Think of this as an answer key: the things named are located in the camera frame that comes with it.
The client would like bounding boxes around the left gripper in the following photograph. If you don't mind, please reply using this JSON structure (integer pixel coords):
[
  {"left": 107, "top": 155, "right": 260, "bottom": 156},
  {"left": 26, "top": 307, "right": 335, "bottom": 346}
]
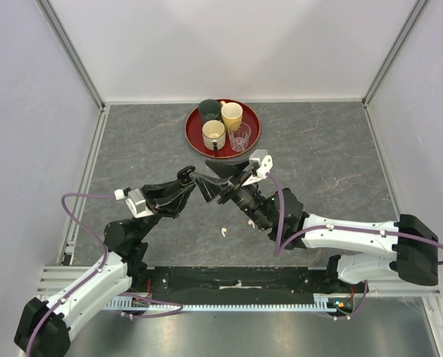
[{"left": 135, "top": 176, "right": 195, "bottom": 242}]

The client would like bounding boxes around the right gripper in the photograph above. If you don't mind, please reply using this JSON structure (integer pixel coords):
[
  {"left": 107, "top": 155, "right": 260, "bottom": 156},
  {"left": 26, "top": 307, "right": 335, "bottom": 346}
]
[{"left": 189, "top": 158, "right": 272, "bottom": 232}]

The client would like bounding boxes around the black earbud charging case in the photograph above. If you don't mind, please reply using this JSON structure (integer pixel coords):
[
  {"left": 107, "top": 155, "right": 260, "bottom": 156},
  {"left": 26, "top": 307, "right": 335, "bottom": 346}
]
[{"left": 177, "top": 165, "right": 195, "bottom": 186}]

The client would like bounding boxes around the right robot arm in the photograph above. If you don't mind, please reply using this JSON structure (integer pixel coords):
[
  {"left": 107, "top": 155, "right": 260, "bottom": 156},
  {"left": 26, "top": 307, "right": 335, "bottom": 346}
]
[{"left": 190, "top": 154, "right": 439, "bottom": 293}]

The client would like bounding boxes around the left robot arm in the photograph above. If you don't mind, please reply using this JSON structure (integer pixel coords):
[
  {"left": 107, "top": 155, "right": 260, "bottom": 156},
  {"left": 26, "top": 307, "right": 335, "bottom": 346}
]
[{"left": 14, "top": 166, "right": 195, "bottom": 356}]

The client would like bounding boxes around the clear glass tumbler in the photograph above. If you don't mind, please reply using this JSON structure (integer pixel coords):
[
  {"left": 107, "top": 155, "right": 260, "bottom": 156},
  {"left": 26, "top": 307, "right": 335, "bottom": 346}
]
[{"left": 228, "top": 122, "right": 251, "bottom": 152}]

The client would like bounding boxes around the red round tray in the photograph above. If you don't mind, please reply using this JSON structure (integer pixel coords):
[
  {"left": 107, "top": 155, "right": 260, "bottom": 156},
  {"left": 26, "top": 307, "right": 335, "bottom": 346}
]
[{"left": 185, "top": 99, "right": 261, "bottom": 159}]

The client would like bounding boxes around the yellow mug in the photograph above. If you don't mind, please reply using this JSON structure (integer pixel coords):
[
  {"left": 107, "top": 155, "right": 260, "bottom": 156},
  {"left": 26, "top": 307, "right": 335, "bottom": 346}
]
[{"left": 220, "top": 100, "right": 243, "bottom": 131}]

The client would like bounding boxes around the dark green mug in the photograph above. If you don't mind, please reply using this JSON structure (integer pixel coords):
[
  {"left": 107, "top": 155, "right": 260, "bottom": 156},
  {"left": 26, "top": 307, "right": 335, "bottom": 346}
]
[{"left": 198, "top": 99, "right": 222, "bottom": 124}]

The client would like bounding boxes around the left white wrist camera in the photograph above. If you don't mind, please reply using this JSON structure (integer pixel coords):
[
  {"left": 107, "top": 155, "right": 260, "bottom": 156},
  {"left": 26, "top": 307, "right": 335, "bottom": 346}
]
[{"left": 125, "top": 189, "right": 154, "bottom": 219}]

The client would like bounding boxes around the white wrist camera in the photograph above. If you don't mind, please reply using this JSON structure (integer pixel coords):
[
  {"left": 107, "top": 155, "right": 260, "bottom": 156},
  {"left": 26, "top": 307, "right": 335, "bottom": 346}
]
[
  {"left": 125, "top": 189, "right": 154, "bottom": 219},
  {"left": 241, "top": 149, "right": 274, "bottom": 187}
]

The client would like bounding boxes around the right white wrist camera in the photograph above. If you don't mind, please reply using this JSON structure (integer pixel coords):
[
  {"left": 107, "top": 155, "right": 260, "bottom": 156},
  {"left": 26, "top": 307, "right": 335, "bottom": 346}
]
[{"left": 241, "top": 149, "right": 274, "bottom": 187}]

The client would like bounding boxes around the cream mug black handle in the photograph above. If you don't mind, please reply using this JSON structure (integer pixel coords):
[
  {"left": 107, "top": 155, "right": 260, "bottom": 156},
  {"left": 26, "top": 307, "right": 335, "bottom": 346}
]
[{"left": 201, "top": 120, "right": 226, "bottom": 152}]

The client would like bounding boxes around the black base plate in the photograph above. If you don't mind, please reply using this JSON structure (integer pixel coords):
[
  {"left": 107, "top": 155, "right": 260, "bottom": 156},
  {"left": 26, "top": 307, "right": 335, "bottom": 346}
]
[{"left": 129, "top": 266, "right": 364, "bottom": 304}]

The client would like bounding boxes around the slotted cable duct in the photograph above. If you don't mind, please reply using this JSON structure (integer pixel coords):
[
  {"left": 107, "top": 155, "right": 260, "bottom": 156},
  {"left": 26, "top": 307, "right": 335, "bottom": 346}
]
[{"left": 103, "top": 296, "right": 353, "bottom": 313}]

